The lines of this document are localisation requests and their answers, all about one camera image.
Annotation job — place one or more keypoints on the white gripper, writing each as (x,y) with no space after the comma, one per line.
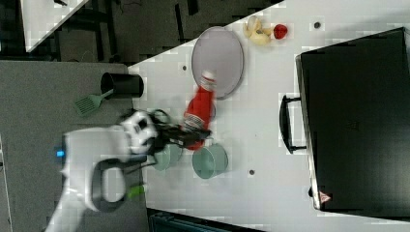
(142,133)

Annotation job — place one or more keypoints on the red ketchup bottle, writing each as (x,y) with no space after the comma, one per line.
(197,117)

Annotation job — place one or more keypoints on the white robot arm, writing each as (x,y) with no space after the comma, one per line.
(95,160)

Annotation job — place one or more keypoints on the grey oval plate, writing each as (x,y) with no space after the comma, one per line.
(219,51)

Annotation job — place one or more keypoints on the green perforated colander basket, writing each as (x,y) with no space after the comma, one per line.
(168,157)

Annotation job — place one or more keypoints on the green metal mug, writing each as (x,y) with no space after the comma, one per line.
(210,160)

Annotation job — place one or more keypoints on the black cylindrical utensil holder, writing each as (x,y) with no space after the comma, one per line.
(122,85)

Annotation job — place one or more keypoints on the green slotted spatula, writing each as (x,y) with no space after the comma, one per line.
(91,103)

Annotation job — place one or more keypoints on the yellow banana toy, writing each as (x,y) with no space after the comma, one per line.
(256,33)

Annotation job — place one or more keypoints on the red apple toy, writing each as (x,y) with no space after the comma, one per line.
(280,31)

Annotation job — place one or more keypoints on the black toaster oven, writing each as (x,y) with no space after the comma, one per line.
(354,98)

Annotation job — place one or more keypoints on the bright green utensil handle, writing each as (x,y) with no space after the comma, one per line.
(135,191)

